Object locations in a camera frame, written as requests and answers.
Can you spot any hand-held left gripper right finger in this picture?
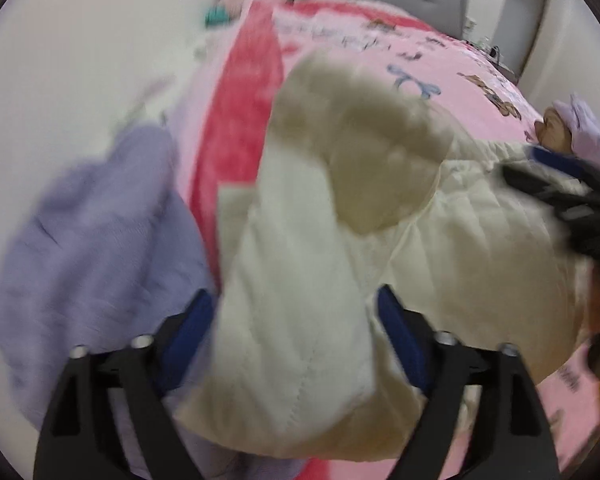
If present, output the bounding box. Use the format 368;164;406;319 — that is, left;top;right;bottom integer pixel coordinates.
377;285;560;480

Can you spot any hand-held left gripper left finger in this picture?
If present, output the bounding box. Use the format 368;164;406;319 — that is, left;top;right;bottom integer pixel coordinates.
34;290;215;480

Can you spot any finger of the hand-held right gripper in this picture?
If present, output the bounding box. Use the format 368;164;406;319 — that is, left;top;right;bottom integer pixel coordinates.
527;145;600;186
500;162;600;226

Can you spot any cream quilted jacket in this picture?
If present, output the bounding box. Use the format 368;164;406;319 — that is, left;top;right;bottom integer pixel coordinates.
175;47;600;461

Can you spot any brown and lavender plush toy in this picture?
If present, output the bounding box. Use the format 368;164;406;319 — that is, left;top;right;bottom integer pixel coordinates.
527;92;600;161

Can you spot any pink printed blanket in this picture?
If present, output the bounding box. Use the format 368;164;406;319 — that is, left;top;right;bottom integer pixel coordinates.
172;0;600;480

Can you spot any cluttered bedside table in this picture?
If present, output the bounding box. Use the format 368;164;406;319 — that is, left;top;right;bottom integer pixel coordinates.
462;17;521;86

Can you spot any lavender cloth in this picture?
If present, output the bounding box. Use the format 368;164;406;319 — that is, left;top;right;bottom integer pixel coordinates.
0;122;261;480

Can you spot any white printed bed sheet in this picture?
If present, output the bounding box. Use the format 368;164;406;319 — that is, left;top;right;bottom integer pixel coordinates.
115;25;241;128

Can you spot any teal ball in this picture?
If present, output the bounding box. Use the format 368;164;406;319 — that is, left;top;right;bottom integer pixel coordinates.
205;5;237;28

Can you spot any pink pillow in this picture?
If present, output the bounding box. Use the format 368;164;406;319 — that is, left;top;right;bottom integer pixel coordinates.
220;0;293;18

